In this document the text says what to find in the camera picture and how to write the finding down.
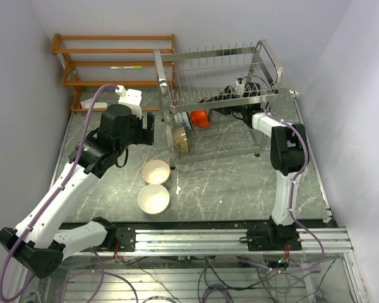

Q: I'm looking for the white bowl orange rim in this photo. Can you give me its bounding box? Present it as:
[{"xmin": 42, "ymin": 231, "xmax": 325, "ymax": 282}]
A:
[{"xmin": 141, "ymin": 159, "xmax": 171, "ymax": 185}]

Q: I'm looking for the black bowl beige flower exterior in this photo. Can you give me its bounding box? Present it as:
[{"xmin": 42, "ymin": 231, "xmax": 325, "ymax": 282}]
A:
[{"xmin": 172, "ymin": 127, "xmax": 190, "ymax": 154}]

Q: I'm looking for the wooden shelf rack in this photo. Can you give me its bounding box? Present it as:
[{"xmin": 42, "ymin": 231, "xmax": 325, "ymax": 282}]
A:
[{"xmin": 51, "ymin": 33, "xmax": 176, "ymax": 114}]

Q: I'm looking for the aluminium rail beam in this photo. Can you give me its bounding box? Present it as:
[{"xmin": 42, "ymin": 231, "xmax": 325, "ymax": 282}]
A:
[{"xmin": 55, "ymin": 227, "xmax": 354, "ymax": 256}]

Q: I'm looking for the red white small box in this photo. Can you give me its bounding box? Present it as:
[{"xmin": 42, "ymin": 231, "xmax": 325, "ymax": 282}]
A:
[{"xmin": 79, "ymin": 98, "xmax": 93, "ymax": 109}]

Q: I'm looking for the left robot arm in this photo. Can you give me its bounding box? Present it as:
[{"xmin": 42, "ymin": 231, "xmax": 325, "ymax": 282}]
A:
[{"xmin": 0, "ymin": 104, "xmax": 155, "ymax": 278}]

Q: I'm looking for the steel dish rack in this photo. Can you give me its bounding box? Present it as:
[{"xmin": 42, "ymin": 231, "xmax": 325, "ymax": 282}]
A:
[{"xmin": 153, "ymin": 39, "xmax": 284, "ymax": 169}]

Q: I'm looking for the green white pen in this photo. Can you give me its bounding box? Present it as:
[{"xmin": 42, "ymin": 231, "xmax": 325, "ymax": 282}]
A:
[{"xmin": 110, "ymin": 65, "xmax": 142, "ymax": 70}]

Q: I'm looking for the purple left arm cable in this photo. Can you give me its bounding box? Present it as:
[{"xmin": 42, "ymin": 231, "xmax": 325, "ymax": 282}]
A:
[{"xmin": 0, "ymin": 83, "xmax": 121, "ymax": 302}]

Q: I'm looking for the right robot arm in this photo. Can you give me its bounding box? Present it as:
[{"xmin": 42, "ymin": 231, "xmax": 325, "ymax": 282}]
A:
[{"xmin": 213, "ymin": 102, "xmax": 310, "ymax": 251}]

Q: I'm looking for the plain white bowl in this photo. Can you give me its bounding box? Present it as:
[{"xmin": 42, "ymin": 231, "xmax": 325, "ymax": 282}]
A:
[{"xmin": 137, "ymin": 184, "xmax": 170, "ymax": 215}]

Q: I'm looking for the blue floral bowl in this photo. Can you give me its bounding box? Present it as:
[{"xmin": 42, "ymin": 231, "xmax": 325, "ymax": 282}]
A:
[{"xmin": 174, "ymin": 112, "xmax": 193, "ymax": 130}]

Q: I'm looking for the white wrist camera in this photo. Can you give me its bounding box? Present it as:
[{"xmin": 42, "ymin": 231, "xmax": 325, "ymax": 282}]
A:
[
  {"xmin": 115, "ymin": 85, "xmax": 142, "ymax": 119},
  {"xmin": 234, "ymin": 78, "xmax": 246, "ymax": 97}
]

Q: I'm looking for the orange plastic bowl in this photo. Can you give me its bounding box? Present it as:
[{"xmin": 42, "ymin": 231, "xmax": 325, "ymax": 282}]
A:
[{"xmin": 189, "ymin": 110, "xmax": 210, "ymax": 128}]

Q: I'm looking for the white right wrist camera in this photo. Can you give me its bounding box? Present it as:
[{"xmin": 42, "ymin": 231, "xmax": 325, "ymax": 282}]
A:
[{"xmin": 234, "ymin": 78, "xmax": 246, "ymax": 97}]

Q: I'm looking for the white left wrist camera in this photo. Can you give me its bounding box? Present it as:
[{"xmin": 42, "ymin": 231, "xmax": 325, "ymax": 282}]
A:
[{"xmin": 115, "ymin": 85, "xmax": 142, "ymax": 119}]

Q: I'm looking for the white rectangular case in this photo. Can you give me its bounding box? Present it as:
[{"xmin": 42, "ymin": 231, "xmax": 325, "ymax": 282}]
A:
[{"xmin": 93, "ymin": 102, "xmax": 108, "ymax": 110}]

